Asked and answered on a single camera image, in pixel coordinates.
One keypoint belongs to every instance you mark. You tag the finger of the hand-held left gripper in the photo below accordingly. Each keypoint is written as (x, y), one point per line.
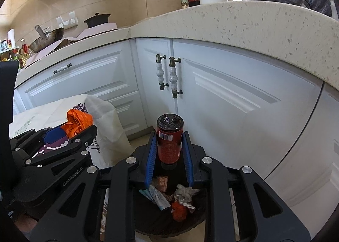
(54, 134)
(79, 142)

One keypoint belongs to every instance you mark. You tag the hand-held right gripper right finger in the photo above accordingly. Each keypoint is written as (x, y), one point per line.
(187, 160)

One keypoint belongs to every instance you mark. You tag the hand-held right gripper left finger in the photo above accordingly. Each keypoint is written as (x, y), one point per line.
(151, 157)

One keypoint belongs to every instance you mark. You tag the red bottle black cap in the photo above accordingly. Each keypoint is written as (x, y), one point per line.
(169, 146)

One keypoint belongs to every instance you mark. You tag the shiny orange wrapper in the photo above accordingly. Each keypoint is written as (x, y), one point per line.
(78, 121)

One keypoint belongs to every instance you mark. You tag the pink packet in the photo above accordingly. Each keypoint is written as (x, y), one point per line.
(161, 182)

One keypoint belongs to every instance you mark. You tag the light blue white packet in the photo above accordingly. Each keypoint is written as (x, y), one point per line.
(159, 199)

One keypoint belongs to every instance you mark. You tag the silver foil blister pack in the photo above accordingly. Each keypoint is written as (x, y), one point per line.
(186, 205)

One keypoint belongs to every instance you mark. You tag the black trash bin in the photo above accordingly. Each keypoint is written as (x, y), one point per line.
(159, 224)

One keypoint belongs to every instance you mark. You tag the person's left hand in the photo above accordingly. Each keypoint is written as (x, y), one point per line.
(25, 224)

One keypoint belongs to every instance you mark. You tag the floral tablecloth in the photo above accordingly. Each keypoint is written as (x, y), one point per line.
(106, 115)

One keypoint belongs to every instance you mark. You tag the wide white cabinet door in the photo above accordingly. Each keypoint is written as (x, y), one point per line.
(238, 115)
(317, 165)

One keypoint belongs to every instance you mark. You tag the wide white cabinet drawer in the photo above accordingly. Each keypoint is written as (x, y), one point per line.
(87, 72)

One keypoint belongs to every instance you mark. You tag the narrow white cabinet door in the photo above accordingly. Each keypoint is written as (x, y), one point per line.
(145, 85)

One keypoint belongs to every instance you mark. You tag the group of condiment bottles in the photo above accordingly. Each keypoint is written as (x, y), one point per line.
(23, 54)

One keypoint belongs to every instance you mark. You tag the steel wok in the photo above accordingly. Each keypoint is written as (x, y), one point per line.
(47, 39)

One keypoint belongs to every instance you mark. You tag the white paper towel roll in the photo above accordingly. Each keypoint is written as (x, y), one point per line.
(11, 38)

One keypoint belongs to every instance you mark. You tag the pink stove cover cloth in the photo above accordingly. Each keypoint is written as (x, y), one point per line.
(92, 31)

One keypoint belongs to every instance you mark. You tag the black clay pot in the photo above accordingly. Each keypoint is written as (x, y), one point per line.
(96, 21)

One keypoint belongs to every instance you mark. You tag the white wall rack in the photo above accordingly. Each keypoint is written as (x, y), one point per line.
(67, 21)

